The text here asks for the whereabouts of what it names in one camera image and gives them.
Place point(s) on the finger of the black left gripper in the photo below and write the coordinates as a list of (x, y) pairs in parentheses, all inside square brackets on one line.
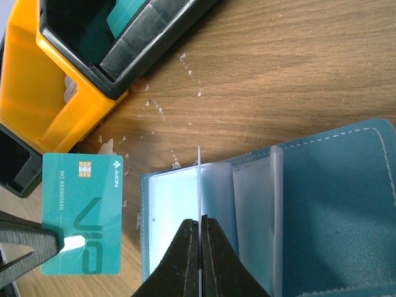
[(17, 231)]

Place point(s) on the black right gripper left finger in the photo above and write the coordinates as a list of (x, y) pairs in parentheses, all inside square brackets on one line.
[(177, 273)]

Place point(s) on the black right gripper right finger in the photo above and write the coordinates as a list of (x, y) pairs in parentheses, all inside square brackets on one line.
[(223, 274)]

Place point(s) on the teal VIP chip card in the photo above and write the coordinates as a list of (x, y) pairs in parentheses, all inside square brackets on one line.
[(82, 203)]

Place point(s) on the teal card holder wallet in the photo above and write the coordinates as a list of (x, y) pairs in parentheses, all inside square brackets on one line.
[(310, 217)]

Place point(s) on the white cards in orange bin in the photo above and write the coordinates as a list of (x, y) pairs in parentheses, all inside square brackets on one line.
[(71, 88)]

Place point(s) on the black bin with teal cards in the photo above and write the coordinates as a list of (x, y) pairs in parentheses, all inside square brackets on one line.
[(156, 26)]

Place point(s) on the stack of teal cards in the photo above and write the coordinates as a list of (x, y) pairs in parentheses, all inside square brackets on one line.
[(102, 25)]

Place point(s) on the orange plastic bin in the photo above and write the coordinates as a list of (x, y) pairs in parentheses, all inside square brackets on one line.
[(32, 88)]

